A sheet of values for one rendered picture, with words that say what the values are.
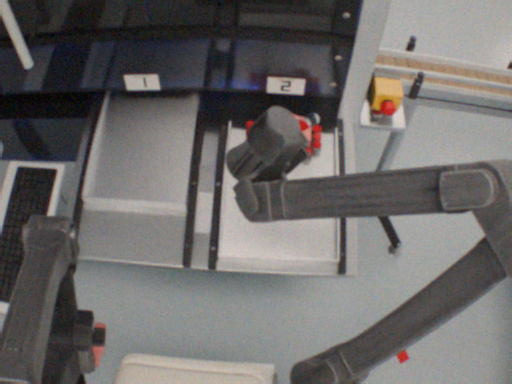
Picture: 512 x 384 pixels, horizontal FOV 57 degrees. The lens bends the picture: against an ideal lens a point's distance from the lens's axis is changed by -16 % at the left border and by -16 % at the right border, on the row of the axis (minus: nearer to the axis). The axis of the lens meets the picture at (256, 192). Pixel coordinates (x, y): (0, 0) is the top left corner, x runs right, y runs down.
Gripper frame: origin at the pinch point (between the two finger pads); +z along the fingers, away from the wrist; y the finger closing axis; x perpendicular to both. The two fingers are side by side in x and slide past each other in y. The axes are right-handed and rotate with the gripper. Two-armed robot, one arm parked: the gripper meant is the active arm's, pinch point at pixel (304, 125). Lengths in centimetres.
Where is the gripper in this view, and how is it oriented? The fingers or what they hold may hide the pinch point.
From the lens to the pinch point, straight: 99.3
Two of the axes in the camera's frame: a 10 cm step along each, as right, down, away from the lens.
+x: -5.5, 4.9, 6.8
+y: -6.3, -7.8, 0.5
